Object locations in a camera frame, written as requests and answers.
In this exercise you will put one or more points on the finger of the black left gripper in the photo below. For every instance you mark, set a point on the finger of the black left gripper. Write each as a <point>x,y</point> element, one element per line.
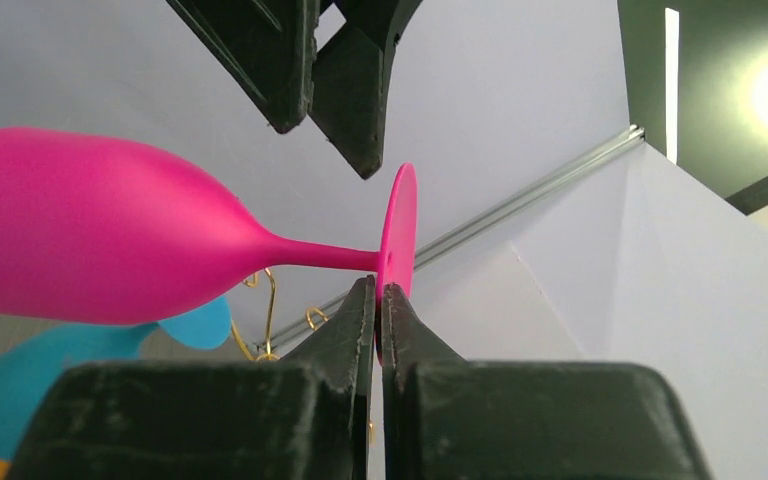
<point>351,77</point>
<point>268,47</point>

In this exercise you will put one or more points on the magenta plastic goblet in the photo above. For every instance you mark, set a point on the magenta plastic goblet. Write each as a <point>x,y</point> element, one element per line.
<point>111,231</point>

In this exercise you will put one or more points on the gold wire glass rack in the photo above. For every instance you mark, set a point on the gold wire glass rack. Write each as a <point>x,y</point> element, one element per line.
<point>315,317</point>

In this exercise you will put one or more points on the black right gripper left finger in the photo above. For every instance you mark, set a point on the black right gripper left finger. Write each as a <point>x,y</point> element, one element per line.
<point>304,416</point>

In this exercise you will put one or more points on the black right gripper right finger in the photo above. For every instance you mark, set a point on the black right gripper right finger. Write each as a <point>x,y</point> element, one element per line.
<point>446,417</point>

